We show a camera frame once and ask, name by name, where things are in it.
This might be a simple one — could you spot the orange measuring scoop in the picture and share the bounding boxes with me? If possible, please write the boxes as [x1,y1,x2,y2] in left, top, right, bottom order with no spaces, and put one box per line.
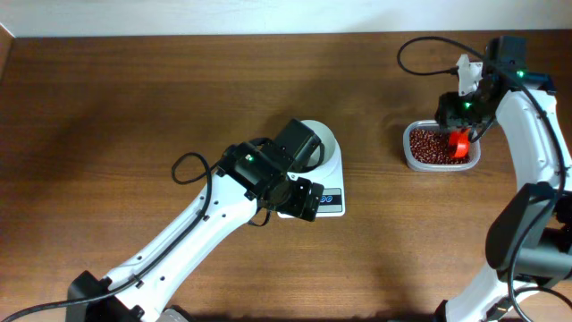
[448,130,470,159]

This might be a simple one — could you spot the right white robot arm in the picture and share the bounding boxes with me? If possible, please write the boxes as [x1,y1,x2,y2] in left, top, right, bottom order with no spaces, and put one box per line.
[435,36,571,321]

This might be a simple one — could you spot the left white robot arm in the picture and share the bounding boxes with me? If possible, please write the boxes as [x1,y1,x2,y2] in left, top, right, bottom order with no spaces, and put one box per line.
[65,119,340,321]

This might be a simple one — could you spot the white digital kitchen scale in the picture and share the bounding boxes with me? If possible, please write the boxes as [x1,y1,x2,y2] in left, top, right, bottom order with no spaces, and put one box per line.
[289,142,346,218]

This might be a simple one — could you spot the white round bowl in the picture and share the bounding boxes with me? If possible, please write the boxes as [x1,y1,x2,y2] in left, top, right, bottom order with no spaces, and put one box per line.
[298,120,340,177]

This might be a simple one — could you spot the red beans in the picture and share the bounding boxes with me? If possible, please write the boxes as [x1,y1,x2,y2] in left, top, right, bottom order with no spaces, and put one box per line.
[408,129,470,165]

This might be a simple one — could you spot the clear plastic container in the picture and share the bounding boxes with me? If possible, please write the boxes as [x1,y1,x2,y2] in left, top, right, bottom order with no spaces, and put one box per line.
[403,120,481,172]

